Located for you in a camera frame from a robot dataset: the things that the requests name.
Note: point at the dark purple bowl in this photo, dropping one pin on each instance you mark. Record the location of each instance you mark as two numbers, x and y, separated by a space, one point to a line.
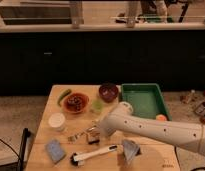
108 92

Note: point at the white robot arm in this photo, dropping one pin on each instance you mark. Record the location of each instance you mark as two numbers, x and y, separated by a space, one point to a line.
188 136

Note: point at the orange bowl with dark food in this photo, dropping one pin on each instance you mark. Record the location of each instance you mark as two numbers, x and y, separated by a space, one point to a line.
75 103

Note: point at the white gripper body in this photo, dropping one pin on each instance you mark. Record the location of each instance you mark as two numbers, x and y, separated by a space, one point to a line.
93 131

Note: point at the light green cup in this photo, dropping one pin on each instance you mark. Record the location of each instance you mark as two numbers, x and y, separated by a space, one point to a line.
97 106

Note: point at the blue sponge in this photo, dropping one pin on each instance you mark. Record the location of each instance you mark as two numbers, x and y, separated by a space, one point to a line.
55 151

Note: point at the orange fruit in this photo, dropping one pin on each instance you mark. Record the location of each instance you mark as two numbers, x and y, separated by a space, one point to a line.
161 117

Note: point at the metal fork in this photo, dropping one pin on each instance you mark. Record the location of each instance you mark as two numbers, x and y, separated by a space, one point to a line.
76 136

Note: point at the white round container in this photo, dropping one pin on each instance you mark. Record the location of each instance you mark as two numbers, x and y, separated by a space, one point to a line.
57 121

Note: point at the white handled brush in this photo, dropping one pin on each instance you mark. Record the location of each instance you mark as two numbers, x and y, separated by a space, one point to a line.
78 158

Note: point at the black stand left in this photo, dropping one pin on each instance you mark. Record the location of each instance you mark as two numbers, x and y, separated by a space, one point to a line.
25 135

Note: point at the dark whiteboard eraser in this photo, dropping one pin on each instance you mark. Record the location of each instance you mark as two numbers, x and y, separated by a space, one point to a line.
93 139

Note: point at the grey folded cloth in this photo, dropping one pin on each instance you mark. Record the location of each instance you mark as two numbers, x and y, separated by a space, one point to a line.
130 150

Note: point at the green plastic tray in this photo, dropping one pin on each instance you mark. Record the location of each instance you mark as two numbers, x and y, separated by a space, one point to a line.
146 99

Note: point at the green cucumber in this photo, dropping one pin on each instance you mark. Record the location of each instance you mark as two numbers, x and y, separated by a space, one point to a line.
64 94

